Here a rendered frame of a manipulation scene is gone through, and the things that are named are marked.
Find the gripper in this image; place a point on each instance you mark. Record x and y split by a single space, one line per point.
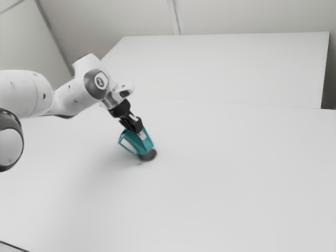
121 109

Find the teal faceted mug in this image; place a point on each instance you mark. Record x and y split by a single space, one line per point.
136 144

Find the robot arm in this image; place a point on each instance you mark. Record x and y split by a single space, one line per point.
78 89

